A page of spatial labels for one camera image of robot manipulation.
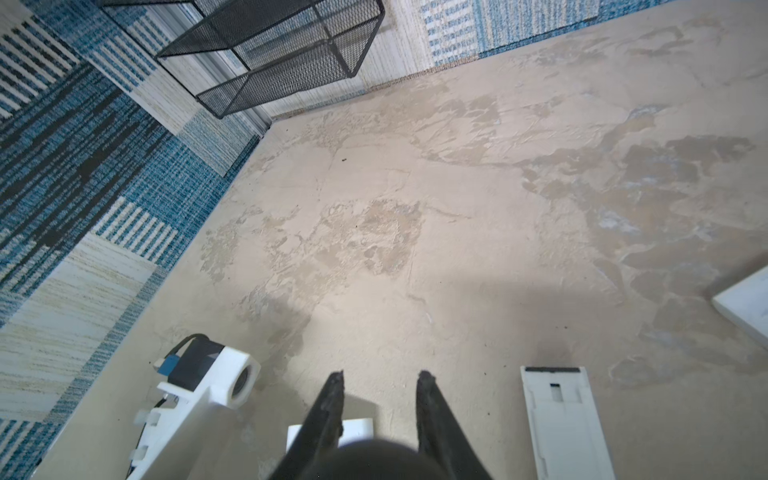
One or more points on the black wire mesh shelf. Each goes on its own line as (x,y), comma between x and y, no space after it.
(285,47)

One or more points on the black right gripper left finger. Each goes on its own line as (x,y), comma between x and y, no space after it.
(307,448)

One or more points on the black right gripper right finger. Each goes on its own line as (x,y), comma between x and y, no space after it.
(440,436)

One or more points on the small white battery cover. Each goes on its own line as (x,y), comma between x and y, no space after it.
(745,305)

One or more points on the white remote with grey screen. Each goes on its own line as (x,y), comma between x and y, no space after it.
(347,432)

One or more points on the orange handled screwdriver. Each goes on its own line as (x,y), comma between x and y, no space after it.
(374,459)

